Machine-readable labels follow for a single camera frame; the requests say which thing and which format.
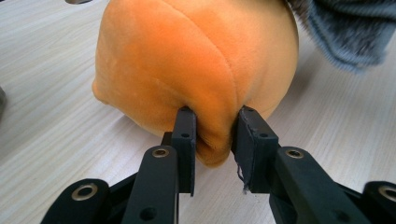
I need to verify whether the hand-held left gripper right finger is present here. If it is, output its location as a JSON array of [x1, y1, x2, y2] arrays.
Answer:
[[231, 105, 279, 194]]

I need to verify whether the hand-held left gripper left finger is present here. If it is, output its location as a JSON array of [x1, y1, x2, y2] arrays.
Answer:
[[171, 106, 198, 198]]

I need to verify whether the grey fluffy cloth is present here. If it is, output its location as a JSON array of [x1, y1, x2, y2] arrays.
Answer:
[[286, 0, 396, 71]]

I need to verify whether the orange plush toy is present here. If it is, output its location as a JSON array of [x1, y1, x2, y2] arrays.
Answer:
[[92, 0, 300, 168]]

